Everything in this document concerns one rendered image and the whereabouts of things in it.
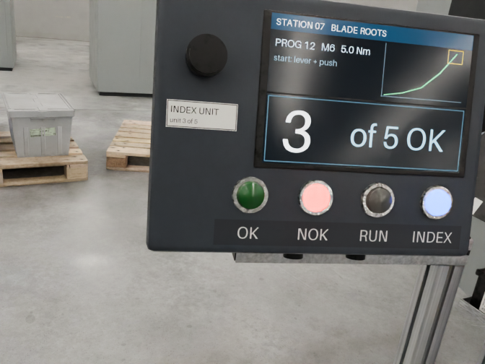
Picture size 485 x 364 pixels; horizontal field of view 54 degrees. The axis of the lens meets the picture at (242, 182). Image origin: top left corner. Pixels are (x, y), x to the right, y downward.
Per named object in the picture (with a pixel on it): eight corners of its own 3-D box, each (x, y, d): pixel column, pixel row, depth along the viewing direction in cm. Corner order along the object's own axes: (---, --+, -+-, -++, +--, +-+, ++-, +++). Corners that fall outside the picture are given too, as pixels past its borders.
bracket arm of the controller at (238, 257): (449, 251, 50) (457, 225, 49) (466, 266, 47) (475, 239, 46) (229, 247, 46) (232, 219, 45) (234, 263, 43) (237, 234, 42)
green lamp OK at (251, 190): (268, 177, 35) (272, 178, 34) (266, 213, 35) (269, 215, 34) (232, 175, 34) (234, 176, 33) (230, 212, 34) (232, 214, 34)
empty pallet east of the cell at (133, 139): (249, 143, 460) (251, 129, 455) (264, 180, 367) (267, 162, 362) (123, 134, 444) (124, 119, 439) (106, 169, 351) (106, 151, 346)
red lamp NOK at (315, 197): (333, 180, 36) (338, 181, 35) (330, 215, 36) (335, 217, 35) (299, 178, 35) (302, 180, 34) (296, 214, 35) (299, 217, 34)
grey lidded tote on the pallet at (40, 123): (62, 133, 377) (61, 91, 365) (77, 157, 328) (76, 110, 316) (3, 134, 356) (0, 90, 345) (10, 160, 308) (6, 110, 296)
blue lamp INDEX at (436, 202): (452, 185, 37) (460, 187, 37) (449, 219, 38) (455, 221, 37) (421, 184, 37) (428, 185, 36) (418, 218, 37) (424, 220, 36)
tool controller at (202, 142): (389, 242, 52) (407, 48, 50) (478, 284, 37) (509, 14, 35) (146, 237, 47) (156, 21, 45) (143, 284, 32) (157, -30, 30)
